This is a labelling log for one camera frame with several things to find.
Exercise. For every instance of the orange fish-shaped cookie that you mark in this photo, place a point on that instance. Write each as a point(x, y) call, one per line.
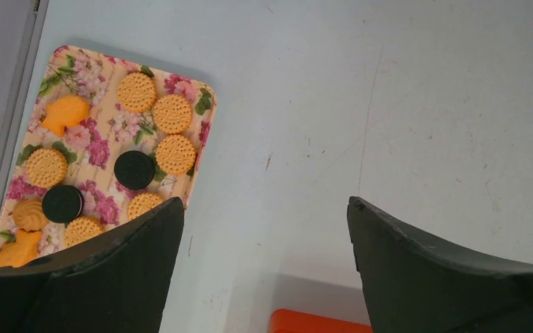
point(22, 251)
point(67, 111)

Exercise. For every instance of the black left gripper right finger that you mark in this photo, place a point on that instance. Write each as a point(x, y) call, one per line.
point(414, 281)

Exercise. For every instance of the floral pink serving tray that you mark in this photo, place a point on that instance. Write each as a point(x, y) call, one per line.
point(92, 147)

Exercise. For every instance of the orange box lid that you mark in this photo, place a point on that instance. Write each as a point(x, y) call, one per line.
point(285, 320)

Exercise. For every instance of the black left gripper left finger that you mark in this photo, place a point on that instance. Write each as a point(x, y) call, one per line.
point(115, 282)

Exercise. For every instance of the round tan biscuit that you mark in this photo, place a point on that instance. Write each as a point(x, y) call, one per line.
point(175, 154)
point(136, 92)
point(172, 114)
point(143, 203)
point(46, 167)
point(82, 229)

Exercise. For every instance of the swirl butter cookie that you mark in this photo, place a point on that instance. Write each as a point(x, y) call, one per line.
point(28, 214)

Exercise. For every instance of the black sandwich cookie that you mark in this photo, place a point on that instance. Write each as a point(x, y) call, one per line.
point(62, 204)
point(134, 170)

